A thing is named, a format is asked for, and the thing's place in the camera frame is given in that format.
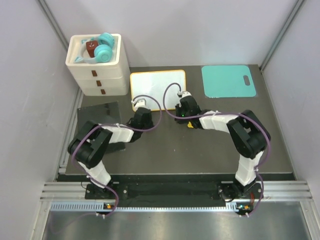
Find yellow bone shaped eraser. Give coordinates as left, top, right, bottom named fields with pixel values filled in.
left=187, top=121, right=194, bottom=129

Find yellow framed whiteboard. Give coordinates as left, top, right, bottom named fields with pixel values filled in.
left=130, top=69, right=187, bottom=111

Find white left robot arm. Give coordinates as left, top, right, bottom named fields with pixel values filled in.
left=67, top=107, right=154, bottom=199

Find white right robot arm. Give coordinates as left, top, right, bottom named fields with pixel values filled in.
left=175, top=92, right=271, bottom=198

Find black mat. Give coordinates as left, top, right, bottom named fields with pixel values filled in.
left=76, top=100, right=126, bottom=153

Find teal cutting board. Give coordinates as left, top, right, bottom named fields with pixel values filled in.
left=201, top=65, right=257, bottom=98

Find white drawer storage box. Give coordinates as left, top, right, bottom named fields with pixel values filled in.
left=65, top=33, right=131, bottom=96

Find teal headphones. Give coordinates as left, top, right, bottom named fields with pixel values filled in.
left=74, top=32, right=115, bottom=64

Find brown cube toy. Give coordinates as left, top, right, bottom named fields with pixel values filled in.
left=85, top=40, right=99, bottom=58

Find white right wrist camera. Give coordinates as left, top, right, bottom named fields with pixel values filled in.
left=177, top=91, right=192, bottom=99

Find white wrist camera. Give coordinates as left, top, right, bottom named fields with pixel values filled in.
left=177, top=91, right=192, bottom=99
left=131, top=98, right=147, bottom=112

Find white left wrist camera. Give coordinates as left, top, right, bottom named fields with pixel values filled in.
left=131, top=98, right=147, bottom=112

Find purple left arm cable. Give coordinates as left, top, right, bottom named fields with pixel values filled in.
left=70, top=95, right=162, bottom=219

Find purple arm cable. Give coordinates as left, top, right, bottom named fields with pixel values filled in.
left=162, top=82, right=272, bottom=218
left=70, top=95, right=162, bottom=219

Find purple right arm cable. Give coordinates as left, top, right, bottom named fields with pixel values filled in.
left=162, top=82, right=272, bottom=218

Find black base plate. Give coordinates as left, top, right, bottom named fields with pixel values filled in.
left=84, top=179, right=263, bottom=208

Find grey slotted cable duct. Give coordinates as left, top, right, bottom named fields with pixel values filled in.
left=50, top=201, right=249, bottom=213

